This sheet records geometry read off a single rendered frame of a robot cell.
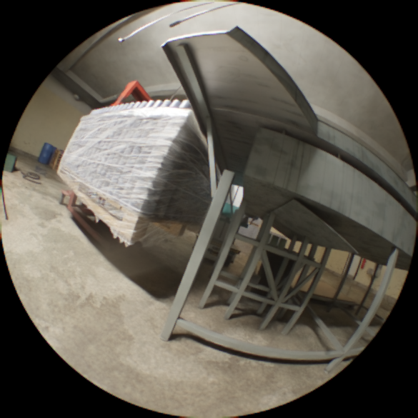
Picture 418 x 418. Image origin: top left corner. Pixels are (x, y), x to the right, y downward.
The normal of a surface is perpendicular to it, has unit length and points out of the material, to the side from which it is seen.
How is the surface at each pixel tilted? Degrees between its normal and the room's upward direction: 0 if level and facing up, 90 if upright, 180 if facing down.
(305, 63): 180
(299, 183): 90
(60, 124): 90
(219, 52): 180
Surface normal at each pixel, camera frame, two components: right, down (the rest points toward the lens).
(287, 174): -0.22, -0.13
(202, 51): -0.36, 0.93
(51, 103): 0.91, 0.34
